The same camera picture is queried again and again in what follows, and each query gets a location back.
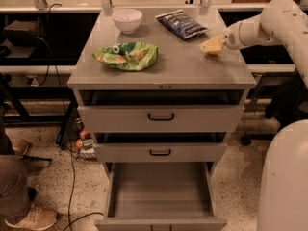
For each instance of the tan sneaker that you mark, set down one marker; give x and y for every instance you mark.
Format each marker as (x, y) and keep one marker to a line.
(21, 148)
(37, 219)

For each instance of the person leg grey trousers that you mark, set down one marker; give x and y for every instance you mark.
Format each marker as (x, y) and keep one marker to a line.
(14, 201)

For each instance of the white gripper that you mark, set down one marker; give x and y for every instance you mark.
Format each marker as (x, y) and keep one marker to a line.
(231, 38)

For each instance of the bottom grey open drawer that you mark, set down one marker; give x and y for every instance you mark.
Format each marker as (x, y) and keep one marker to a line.
(160, 197)

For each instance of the green snack bag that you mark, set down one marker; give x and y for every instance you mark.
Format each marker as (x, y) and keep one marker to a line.
(131, 56)

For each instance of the tan sneaker front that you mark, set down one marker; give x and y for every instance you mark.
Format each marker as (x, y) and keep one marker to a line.
(37, 219)

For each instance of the middle grey drawer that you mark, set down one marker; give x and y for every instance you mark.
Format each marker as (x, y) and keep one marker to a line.
(159, 147)

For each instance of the tan sneaker rear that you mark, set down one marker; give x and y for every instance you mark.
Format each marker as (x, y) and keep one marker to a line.
(21, 148)

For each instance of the top grey drawer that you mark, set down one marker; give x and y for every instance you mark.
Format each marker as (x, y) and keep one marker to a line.
(162, 111)

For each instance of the black office chair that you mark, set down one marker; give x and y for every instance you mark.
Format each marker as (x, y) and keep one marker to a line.
(289, 103)

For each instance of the grey metal drawer cabinet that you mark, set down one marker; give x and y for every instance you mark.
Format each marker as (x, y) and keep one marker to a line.
(180, 66)

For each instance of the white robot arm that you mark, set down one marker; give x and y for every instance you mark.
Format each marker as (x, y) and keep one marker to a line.
(283, 204)

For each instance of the dark blue chip bag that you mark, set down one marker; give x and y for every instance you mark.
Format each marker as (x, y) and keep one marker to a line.
(181, 24)

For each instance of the dark box on shelf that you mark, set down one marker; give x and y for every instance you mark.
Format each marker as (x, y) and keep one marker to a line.
(22, 33)

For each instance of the white ceramic bowl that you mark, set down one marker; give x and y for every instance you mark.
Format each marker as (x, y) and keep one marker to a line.
(127, 21)

